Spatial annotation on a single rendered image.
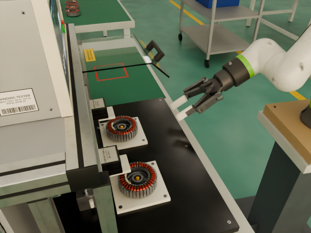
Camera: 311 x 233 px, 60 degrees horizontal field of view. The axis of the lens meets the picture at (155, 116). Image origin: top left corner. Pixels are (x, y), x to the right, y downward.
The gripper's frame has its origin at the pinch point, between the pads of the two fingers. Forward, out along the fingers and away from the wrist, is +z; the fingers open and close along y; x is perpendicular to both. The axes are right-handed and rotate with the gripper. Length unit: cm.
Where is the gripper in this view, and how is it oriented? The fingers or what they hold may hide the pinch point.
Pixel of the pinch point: (180, 108)
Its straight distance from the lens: 98.8
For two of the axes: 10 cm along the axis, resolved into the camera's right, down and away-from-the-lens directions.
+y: -2.8, -5.7, 7.7
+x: -4.8, -6.1, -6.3
